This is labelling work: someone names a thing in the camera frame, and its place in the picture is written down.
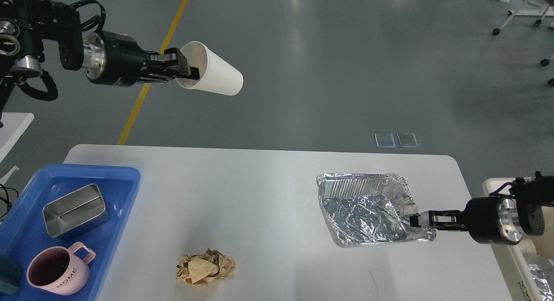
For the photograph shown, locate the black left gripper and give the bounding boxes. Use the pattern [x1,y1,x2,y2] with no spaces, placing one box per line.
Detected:
[82,31,200,87]

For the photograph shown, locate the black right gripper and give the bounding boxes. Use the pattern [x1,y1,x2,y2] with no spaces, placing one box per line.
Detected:
[409,197,523,246]

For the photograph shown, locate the white paper cup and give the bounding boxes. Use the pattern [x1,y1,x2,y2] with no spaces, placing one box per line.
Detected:
[176,41,243,96]

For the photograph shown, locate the aluminium foil tray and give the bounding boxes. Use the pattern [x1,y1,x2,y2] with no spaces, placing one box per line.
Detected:
[316,173,437,248]

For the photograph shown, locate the stainless steel rectangular container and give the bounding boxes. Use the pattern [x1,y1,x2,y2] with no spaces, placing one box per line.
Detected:
[43,183,110,240]

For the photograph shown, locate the brown paper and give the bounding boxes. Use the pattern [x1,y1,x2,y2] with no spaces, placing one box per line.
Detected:
[175,249,237,286]

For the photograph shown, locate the pink ribbed mug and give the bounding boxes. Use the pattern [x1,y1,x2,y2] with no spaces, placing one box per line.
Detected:
[26,242,96,296]

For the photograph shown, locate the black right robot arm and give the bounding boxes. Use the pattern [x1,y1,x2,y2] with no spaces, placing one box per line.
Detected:
[409,171,554,246]

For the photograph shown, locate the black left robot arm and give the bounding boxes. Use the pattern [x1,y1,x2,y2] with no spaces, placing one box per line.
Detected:
[0,0,201,110]

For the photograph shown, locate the white cup in bin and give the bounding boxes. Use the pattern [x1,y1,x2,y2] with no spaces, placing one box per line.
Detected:
[517,238,537,256]

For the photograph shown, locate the clear floor plate right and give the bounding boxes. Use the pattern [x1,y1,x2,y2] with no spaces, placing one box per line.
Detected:
[396,133,419,148]

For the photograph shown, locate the clear floor plate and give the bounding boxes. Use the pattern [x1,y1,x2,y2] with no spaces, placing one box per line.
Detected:
[396,133,419,148]
[374,133,396,148]

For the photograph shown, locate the cream plastic bin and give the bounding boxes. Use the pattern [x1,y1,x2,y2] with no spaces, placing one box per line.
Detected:
[483,177,554,301]

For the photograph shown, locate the clear floor plate left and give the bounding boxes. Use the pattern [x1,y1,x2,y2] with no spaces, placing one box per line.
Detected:
[374,133,396,148]

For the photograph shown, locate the crumpled foil in bin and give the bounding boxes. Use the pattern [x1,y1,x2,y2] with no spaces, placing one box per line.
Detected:
[524,254,554,301]

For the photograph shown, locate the white side table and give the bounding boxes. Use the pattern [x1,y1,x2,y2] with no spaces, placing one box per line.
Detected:
[0,112,34,185]

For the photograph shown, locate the blue plastic tray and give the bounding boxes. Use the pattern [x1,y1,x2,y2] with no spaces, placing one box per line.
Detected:
[0,164,140,301]

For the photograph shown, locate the teal sponge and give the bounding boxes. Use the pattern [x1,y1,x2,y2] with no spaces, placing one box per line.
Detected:
[0,254,23,296]

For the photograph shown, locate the white wheeled frame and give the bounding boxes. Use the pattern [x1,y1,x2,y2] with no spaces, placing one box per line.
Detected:
[492,0,554,85]

